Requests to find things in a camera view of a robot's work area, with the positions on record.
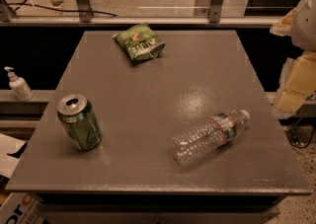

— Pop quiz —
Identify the white paper sheet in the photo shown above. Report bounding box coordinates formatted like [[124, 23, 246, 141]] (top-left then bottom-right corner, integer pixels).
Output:
[[0, 133, 26, 179]]

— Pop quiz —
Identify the clear plastic water bottle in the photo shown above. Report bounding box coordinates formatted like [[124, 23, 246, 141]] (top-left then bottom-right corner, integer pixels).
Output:
[[172, 110, 251, 167]]

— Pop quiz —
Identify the green soda can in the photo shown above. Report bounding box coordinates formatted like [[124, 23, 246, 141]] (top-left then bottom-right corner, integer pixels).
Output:
[[57, 94, 102, 151]]

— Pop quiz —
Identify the green chip bag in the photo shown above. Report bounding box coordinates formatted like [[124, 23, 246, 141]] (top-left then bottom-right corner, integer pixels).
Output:
[[114, 24, 165, 62]]

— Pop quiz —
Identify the white cardboard box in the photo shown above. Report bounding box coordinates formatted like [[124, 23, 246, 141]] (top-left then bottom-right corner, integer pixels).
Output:
[[0, 192, 45, 224]]

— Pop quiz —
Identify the black cables right floor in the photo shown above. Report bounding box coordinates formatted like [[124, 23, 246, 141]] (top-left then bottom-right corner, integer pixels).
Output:
[[286, 117, 316, 149]]

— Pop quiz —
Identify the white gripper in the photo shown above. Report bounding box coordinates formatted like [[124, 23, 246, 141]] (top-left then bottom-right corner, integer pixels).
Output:
[[270, 0, 316, 119]]

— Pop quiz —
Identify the white pump dispenser bottle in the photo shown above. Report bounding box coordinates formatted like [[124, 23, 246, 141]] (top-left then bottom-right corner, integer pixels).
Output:
[[4, 66, 34, 101]]

